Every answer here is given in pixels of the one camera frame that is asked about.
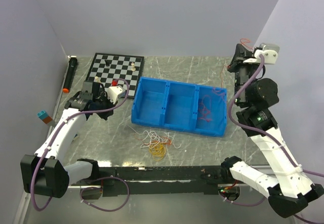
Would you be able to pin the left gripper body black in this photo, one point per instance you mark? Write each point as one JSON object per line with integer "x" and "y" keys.
{"x": 103, "y": 102}

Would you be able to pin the blue three-compartment bin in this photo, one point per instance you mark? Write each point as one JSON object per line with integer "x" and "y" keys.
{"x": 180, "y": 106}

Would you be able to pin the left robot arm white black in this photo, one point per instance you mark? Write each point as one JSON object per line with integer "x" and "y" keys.
{"x": 55, "y": 143}

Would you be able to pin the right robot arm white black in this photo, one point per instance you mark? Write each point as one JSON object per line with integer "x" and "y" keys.
{"x": 290, "y": 190}

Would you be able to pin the black white chessboard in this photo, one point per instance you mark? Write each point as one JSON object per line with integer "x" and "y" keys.
{"x": 120, "y": 67}

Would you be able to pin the black chess piece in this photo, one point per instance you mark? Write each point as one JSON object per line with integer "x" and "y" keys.
{"x": 107, "y": 62}

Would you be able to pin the white chess piece upper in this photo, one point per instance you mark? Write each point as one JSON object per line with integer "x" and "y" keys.
{"x": 133, "y": 68}

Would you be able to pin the black marker orange cap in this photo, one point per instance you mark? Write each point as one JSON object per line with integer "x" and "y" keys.
{"x": 72, "y": 66}

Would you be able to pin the blue brown toy block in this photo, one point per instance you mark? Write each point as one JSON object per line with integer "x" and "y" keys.
{"x": 43, "y": 115}

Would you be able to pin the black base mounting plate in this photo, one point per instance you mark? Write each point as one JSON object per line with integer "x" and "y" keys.
{"x": 171, "y": 179}

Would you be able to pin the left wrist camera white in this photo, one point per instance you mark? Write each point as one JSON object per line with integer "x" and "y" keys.
{"x": 114, "y": 93}

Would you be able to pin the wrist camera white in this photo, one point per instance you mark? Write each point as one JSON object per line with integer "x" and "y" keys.
{"x": 114, "y": 93}
{"x": 268, "y": 51}

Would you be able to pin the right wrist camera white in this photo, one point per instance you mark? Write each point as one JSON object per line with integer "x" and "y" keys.
{"x": 268, "y": 51}

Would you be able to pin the aluminium frame rail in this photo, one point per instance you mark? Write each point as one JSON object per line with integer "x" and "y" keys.
{"x": 264, "y": 184}

